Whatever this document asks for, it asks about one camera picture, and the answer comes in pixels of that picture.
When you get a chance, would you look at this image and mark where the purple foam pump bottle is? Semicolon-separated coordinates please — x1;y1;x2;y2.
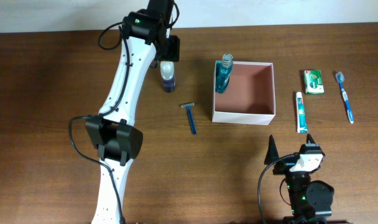
160;61;176;93

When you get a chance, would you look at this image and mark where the green soap box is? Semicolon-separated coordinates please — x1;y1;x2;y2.
303;70;325;95

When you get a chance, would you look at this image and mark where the teal mouthwash bottle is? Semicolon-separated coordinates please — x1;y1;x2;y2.
216;54;233;93

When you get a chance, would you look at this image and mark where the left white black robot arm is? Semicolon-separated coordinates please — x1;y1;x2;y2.
82;0;180;223

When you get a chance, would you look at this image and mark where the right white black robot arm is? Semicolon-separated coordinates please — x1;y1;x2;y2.
264;134;334;223

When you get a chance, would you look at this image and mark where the white green toothpaste tube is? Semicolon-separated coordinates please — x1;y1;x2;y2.
295;92;308;133

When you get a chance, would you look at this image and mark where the blue disposable razor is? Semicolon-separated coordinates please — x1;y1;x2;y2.
182;103;197;135

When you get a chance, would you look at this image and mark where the white pink-lined open box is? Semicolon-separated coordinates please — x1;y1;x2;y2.
212;61;276;126

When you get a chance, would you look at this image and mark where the blue white toothbrush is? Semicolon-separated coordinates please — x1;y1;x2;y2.
335;72;354;124

